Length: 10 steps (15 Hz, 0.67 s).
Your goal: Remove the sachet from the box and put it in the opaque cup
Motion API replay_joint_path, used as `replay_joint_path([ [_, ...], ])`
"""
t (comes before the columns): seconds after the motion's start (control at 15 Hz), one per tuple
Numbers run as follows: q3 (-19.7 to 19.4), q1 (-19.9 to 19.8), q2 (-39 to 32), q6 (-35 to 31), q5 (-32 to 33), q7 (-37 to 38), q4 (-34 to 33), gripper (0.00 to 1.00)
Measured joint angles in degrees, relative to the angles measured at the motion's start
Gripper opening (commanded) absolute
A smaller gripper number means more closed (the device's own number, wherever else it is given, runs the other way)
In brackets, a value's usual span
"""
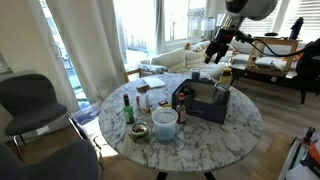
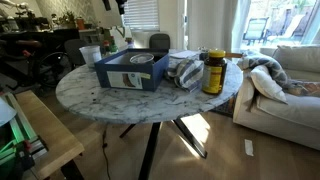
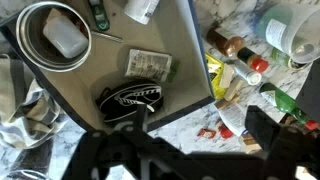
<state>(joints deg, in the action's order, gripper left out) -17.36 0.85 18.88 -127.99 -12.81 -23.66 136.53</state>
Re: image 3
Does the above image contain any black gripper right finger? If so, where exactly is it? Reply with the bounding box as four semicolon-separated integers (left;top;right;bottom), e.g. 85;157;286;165
245;105;320;180

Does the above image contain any wooden block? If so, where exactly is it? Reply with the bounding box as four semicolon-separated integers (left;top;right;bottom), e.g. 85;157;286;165
224;77;244;101

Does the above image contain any white cylindrical container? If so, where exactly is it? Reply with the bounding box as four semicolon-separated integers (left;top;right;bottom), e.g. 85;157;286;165
124;0;160;25

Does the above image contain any small white plastic bottle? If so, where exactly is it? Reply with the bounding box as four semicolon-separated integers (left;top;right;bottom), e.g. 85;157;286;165
43;16;89;58

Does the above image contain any small white shaker bottle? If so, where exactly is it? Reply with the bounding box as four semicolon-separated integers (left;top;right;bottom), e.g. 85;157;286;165
234;60;262;86

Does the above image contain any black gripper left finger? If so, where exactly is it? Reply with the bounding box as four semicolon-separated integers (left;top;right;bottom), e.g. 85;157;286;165
62;105;157;180

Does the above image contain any yellow sachet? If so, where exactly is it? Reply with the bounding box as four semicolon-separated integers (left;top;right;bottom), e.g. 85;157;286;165
205;53;226;99

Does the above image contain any red ketchup packet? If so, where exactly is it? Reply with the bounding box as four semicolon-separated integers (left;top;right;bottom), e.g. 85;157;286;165
197;129;216;139

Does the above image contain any brown sauce bottle red cap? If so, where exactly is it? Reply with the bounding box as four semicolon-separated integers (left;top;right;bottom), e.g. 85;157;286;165
206;26;269;73

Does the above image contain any striped grey white cloth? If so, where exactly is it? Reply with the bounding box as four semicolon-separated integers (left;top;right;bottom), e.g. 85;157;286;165
0;54;69;149

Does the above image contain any translucent plastic cup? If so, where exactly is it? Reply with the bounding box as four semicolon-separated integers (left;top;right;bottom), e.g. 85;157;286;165
254;2;320;64

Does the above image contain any green glass bottle red cap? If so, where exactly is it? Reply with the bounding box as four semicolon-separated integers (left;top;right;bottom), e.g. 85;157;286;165
259;82;319;130

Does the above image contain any blue cardboard box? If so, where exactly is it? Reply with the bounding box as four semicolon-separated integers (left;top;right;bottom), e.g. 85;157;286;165
1;0;214;131

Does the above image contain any round metal tin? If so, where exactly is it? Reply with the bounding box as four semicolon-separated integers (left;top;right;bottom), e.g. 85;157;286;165
16;1;92;72

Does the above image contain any green packet in box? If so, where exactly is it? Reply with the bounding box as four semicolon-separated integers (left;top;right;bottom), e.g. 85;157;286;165
88;0;110;31

